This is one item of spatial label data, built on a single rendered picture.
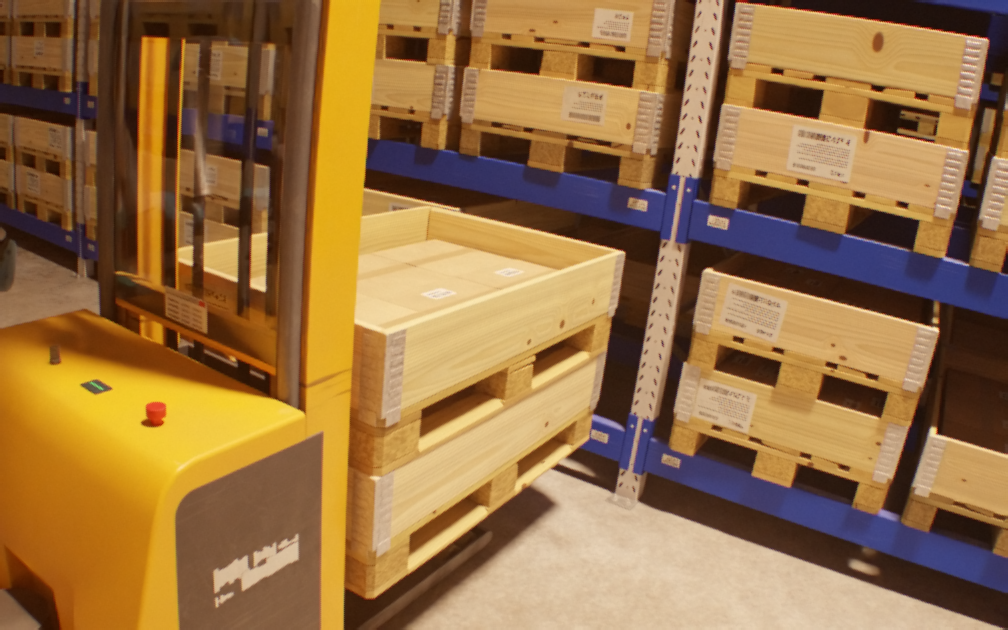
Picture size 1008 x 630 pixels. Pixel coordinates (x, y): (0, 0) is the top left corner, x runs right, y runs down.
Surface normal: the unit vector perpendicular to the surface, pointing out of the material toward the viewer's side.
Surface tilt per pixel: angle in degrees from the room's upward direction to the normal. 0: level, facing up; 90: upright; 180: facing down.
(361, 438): 90
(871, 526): 90
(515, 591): 0
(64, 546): 74
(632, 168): 90
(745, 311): 90
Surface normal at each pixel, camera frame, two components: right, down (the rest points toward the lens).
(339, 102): 0.85, 0.26
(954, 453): -0.51, 0.21
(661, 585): 0.11, -0.94
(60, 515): -0.47, -0.07
